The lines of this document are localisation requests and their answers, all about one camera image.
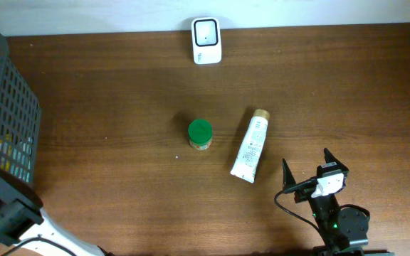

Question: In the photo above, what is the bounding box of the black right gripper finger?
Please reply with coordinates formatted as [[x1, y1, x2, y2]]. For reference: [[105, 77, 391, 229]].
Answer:
[[282, 159, 296, 189], [324, 148, 348, 171]]

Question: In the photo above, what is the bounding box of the white barcode scanner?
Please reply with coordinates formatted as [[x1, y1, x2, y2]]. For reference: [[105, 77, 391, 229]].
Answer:
[[191, 17, 222, 65]]

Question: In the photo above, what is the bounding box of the black right camera cable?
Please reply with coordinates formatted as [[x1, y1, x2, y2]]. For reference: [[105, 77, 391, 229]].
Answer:
[[273, 177, 330, 250]]

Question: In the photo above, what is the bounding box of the white cream tube gold cap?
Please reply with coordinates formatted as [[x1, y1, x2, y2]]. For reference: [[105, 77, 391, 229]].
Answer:
[[230, 109, 270, 183]]

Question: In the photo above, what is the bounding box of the green lid jar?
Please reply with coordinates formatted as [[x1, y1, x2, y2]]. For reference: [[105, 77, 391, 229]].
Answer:
[[188, 119, 213, 151]]

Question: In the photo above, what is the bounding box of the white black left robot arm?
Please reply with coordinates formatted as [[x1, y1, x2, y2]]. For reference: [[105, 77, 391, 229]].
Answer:
[[0, 169, 111, 256]]

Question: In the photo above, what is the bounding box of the grey plastic mesh basket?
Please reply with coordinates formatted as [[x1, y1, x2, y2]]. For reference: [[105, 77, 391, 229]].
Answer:
[[0, 34, 41, 186]]

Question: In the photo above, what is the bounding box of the mint green tissue packet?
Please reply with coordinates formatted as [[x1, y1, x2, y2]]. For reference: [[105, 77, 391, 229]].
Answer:
[[11, 137, 33, 183]]

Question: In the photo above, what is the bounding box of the yellow snack packet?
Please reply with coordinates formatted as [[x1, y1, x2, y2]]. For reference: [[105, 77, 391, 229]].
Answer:
[[0, 132, 14, 173]]

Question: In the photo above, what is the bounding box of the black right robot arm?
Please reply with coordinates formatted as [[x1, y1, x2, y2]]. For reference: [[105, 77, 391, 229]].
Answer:
[[274, 149, 392, 256]]

